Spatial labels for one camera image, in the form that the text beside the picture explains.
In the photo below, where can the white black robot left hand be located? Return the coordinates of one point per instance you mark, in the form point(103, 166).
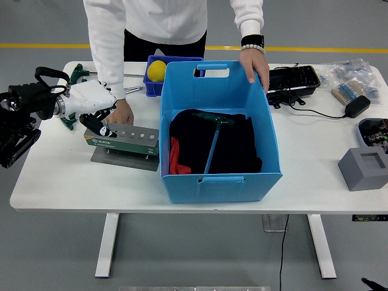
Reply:
point(88, 97)

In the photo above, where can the person's right hand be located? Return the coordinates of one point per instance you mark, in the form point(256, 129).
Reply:
point(122, 113)

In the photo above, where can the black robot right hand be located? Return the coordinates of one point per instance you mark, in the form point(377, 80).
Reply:
point(376, 286)

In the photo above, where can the person's left hand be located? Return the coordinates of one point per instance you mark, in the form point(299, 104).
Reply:
point(253, 62)

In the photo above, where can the green SATA wrench holder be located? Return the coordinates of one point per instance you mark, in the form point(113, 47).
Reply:
point(130, 145)

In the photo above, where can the large light blue plastic box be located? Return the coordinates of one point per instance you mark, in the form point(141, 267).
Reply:
point(218, 191)

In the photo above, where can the person's right forearm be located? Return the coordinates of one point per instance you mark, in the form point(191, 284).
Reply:
point(109, 69)

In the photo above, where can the person's left forearm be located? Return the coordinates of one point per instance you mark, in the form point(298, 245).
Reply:
point(247, 18)

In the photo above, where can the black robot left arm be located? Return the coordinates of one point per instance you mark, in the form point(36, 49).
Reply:
point(24, 94)

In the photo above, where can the grey under-table control box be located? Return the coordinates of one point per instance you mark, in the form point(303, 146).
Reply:
point(271, 224)

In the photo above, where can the small dark blue bin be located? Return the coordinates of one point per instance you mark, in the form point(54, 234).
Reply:
point(153, 89)

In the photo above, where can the black plastic tray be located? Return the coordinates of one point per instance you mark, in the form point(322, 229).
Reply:
point(294, 77)

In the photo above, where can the black device with mounting tabs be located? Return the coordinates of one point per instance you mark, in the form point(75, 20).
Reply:
point(277, 101)

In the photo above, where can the yellow ball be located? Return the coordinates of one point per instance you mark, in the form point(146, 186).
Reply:
point(156, 71)

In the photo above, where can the red cloth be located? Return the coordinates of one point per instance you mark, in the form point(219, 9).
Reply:
point(175, 154)

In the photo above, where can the white table leg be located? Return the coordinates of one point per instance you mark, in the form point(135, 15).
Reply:
point(106, 245)
point(321, 245)

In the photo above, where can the black table control panel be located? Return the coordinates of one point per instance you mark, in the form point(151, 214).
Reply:
point(363, 218)

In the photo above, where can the black cloth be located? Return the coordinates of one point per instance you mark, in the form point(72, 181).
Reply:
point(236, 145)

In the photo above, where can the blue resistor strip bundle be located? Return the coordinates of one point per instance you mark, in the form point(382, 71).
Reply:
point(347, 91)

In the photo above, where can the person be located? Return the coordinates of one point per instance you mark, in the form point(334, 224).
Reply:
point(163, 18)

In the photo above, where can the clear plastic bags of parts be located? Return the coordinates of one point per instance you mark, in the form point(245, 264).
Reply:
point(354, 69)

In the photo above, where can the grey block with square recess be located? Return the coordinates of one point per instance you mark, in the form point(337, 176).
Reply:
point(363, 179)

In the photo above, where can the black power adapter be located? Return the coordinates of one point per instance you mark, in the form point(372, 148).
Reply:
point(357, 106)

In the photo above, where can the blue-rimmed parts tray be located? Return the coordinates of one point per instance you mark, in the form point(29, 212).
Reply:
point(360, 128)

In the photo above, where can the circuit board parts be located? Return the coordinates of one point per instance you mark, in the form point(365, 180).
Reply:
point(376, 136)

